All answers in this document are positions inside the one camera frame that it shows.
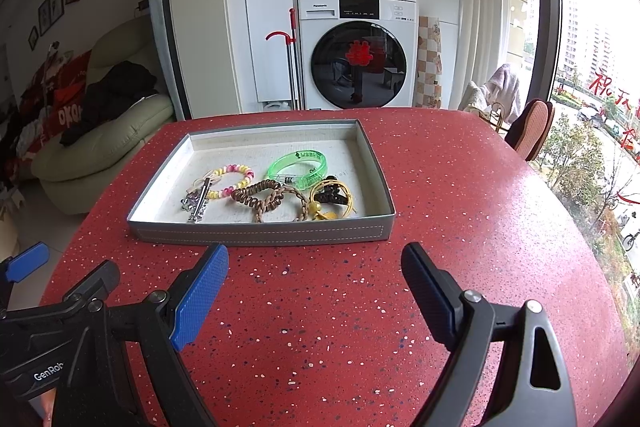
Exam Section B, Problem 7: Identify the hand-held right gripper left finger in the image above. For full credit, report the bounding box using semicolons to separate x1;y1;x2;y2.
52;243;230;427

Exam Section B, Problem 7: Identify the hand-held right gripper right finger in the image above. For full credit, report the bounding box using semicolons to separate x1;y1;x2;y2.
401;242;576;427

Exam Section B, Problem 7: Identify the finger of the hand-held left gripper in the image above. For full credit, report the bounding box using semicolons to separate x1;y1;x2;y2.
62;260;121;305
0;242;50;284

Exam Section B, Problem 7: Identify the silver hair clip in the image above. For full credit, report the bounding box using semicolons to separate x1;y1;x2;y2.
187;177;212;224

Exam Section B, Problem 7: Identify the brown spiral hair tie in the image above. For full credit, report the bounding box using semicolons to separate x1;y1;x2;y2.
231;179;282;211

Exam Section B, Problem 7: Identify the pink yellow bead bracelet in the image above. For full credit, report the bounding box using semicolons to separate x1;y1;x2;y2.
181;163;255;212

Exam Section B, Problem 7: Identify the black claw clip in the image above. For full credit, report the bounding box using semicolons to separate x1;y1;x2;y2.
320;177;351;208

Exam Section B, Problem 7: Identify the brown braided hair tie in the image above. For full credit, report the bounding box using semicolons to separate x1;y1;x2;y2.
250;186;310;224

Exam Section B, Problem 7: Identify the yellow flower hair tie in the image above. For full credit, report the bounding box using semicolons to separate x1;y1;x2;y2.
300;179;360;222

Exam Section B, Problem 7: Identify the grey shallow tray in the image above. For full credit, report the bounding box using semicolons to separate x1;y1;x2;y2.
126;119;397;248

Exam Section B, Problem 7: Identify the green plastic bracelet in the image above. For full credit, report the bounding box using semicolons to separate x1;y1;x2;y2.
266;149;328;188

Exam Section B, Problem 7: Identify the red printed blanket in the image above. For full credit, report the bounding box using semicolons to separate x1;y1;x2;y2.
0;77;56;192

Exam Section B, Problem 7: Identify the cream leather sofa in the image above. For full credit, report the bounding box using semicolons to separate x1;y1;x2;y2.
31;16;176;215

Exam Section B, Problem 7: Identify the red printed cushion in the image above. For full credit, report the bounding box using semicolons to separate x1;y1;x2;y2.
42;52;93;142

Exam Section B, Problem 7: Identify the black clothing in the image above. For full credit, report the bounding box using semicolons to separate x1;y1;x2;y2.
60;61;158;146

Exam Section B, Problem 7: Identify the brown chair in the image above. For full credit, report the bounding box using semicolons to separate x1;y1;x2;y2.
505;98;556;162

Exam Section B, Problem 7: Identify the checkered board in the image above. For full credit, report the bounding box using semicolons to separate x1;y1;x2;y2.
415;16;443;109

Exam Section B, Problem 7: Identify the white washing machine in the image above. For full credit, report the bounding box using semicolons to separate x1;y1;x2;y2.
296;0;418;110

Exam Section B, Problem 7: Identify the white curtain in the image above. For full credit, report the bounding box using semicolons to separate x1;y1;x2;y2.
457;0;513;108

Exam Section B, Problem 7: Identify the white cabinet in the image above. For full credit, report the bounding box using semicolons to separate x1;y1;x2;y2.
165;0;463;120

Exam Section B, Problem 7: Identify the large picture frame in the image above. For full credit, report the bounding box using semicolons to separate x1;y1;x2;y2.
39;0;65;28

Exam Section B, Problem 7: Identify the red handled mop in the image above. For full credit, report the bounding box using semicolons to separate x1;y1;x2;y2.
265;8;303;110

